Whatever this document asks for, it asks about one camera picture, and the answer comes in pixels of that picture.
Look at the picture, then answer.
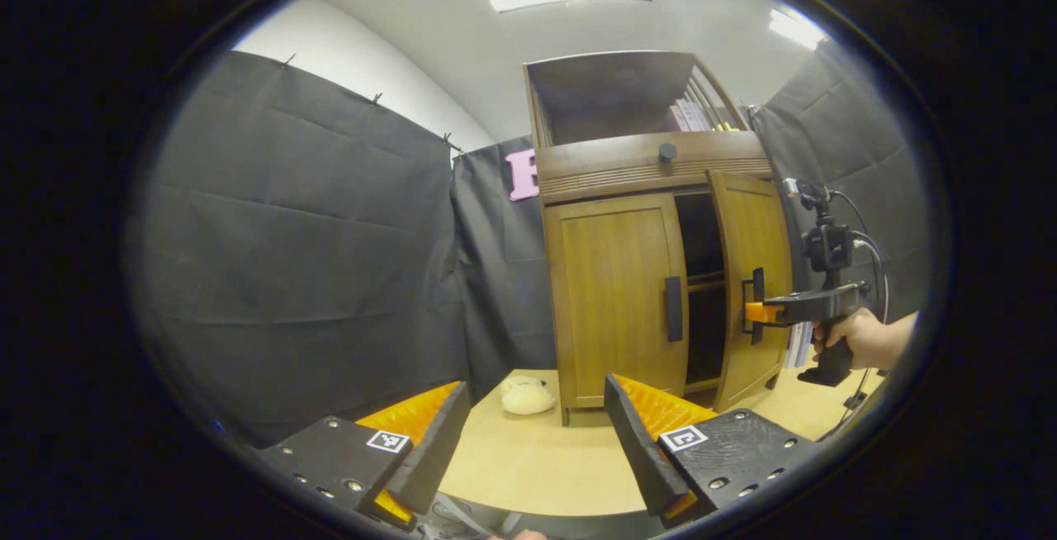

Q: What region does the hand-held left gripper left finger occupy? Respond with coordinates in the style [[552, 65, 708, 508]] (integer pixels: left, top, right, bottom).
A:
[[256, 381, 472, 531]]

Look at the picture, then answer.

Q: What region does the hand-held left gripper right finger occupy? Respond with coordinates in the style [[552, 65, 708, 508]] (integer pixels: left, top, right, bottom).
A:
[[604, 373, 815, 529]]

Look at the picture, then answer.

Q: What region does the wooden cabinet door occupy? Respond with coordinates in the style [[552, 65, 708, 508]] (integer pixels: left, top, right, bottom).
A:
[[543, 192, 690, 409], [708, 170, 794, 414]]

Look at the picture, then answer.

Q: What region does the wooden double-door shoe cabinet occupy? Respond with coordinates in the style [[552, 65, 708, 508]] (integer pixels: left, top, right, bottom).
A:
[[523, 50, 795, 427]]

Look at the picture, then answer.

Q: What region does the wooden cabinet drawer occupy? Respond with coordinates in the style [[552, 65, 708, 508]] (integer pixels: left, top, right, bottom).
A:
[[535, 130, 775, 205]]

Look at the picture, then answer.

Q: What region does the cream plush toy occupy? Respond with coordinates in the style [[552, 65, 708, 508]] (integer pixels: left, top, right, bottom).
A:
[[500, 375, 557, 416]]

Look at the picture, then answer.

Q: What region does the black backdrop cloth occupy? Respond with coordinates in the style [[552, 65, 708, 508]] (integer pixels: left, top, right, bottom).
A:
[[132, 45, 930, 446]]

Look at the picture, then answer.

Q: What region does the small ceiling light panel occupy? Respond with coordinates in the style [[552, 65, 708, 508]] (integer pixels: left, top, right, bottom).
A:
[[768, 7, 829, 51]]

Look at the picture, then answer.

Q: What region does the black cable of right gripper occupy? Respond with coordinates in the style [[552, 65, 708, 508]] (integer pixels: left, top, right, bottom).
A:
[[830, 189, 891, 435]]

